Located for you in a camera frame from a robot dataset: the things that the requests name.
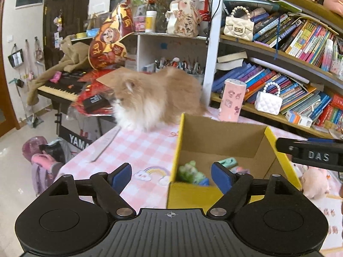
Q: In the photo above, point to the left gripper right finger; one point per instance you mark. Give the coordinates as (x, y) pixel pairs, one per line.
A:
(235, 188)

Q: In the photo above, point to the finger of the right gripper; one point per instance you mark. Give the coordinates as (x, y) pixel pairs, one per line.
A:
(320, 140)
(289, 145)

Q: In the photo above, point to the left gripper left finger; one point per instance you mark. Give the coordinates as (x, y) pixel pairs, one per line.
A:
(108, 188)

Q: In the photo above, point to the mint green small toy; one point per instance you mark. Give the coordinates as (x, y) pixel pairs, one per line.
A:
(228, 162)

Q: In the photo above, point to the pink plush pig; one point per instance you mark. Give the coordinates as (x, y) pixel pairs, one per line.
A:
(316, 183)

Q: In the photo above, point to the orange white medicine box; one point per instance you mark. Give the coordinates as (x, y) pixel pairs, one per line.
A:
(298, 119)

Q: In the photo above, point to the transparent plastic ruler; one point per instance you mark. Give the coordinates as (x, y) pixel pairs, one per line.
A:
(103, 143)

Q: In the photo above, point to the yellow cardboard box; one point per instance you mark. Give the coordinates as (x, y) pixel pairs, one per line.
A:
(240, 147)

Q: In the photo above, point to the green plush toy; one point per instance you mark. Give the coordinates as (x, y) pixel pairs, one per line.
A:
(188, 173)

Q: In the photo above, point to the white quilted pearl handbag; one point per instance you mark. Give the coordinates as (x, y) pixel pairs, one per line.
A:
(267, 102)

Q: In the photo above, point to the pink checkered desk mat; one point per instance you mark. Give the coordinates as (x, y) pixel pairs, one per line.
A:
(171, 221)

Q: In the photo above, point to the pink school backpack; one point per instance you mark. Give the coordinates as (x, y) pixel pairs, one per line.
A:
(46, 160)

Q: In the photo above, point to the pink sticker cylinder container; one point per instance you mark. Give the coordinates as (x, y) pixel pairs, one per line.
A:
(232, 100)

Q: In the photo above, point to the orange fluffy cat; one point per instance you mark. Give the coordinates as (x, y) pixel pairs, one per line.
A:
(147, 101)

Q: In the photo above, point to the wooden bookshelf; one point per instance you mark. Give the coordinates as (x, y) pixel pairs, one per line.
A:
(268, 57)

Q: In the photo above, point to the black electric keyboard piano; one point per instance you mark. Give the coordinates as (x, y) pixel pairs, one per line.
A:
(68, 87)

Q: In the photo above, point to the cream quilted pearl handbag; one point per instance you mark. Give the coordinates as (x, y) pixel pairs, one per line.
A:
(238, 27)

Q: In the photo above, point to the brown cloth on piano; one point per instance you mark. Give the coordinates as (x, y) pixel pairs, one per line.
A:
(75, 58)

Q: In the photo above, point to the red cartoon foil balloon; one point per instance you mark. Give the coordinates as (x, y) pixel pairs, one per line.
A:
(106, 48)

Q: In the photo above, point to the ceramic rabbit figurine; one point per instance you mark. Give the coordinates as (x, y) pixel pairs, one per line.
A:
(183, 19)

